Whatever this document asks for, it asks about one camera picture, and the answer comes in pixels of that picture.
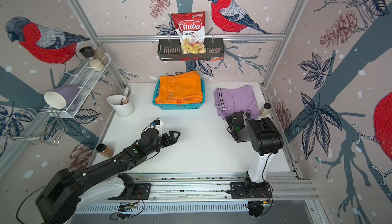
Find purple white cup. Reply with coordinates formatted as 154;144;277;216
44;85;80;109

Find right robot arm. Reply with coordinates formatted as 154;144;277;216
226;112;284;191

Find brown spice jar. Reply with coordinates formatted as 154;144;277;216
96;143;114;158

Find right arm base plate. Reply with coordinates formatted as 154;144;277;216
226;182;273;199

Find orange pants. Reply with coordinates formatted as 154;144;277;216
156;71;202;103

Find wire cup holder rack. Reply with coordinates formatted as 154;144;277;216
1;107;68;145

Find silver metal fork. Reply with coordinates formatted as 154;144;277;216
125;84;131;104

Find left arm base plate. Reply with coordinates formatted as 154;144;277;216
108;173;152;201

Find glass jar on shelf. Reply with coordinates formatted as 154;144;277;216
93;45;108;65

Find purple pants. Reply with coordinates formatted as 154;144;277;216
213;85;259;120

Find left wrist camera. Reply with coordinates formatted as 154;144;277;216
152;118;164;137

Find white wire wall shelf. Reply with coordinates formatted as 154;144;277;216
60;53;112;119

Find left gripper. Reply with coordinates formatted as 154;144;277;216
146;130;181;156

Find Chuba cassava chips bag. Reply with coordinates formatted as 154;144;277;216
172;11;206;54

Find black wire wall basket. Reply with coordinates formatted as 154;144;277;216
157;38;224;61

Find black lid jar on shelf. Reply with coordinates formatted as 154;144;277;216
79;47;95;60

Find white utensil holder cup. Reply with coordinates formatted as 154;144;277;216
106;95;135;118

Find teal plastic basket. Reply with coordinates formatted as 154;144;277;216
152;79;205;110

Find beige spice jar black lid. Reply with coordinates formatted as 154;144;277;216
260;103;272;118

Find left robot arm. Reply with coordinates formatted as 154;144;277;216
36;128;181;224

